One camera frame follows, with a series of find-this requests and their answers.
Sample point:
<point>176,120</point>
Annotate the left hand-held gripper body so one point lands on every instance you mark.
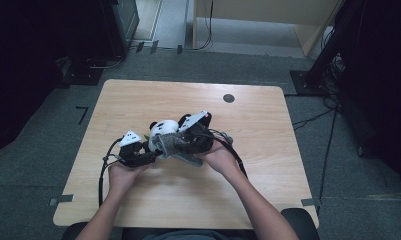
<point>131,151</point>

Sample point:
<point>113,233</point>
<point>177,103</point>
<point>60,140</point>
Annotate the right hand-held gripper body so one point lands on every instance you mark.
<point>199,138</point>

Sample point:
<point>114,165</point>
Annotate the grey cloth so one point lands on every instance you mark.
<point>174,146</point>

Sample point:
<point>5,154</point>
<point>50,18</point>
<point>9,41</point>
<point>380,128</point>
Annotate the panda plush toy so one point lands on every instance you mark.
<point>166,128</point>

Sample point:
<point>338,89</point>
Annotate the person's left hand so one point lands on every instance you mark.
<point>123,178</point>

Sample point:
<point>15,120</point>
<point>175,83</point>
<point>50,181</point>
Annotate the person's right hand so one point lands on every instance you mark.
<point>223,161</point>

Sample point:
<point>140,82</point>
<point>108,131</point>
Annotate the black table grommet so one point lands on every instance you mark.
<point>228,98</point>

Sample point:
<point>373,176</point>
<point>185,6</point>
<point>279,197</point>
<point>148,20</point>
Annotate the black angled floor tape mark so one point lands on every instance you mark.
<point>84,115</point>

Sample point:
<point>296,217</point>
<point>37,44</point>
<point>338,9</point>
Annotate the person's dark clothing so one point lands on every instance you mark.
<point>188,236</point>

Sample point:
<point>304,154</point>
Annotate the black flat stand base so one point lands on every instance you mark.
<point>83,75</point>

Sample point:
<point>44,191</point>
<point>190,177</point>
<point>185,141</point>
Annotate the black chair armrest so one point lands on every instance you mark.
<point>308,223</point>
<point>69,233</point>

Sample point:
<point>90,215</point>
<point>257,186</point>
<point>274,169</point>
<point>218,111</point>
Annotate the black monitor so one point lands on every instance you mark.
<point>121,26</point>

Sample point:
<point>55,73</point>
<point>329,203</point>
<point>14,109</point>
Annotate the dark curtain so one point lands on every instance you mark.
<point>28,66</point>
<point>384,83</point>

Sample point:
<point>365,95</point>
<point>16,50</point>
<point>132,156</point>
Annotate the light wooden furniture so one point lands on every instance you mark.
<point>264,10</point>

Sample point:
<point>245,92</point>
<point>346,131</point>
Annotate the black metal stand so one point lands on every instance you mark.
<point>324,63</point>

